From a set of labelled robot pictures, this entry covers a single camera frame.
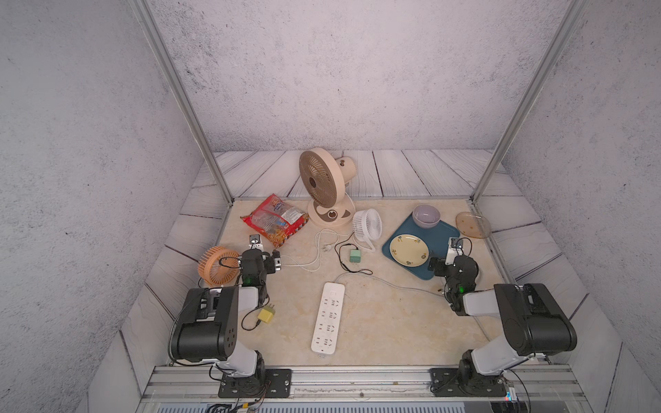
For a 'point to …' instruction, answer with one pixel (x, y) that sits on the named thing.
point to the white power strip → (327, 324)
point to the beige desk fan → (324, 179)
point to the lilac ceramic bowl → (426, 216)
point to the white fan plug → (328, 247)
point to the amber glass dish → (472, 225)
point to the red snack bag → (277, 219)
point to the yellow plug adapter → (267, 313)
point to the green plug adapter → (355, 255)
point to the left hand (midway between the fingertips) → (265, 250)
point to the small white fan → (367, 228)
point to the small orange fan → (219, 266)
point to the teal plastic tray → (437, 237)
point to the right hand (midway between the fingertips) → (449, 251)
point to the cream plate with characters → (409, 250)
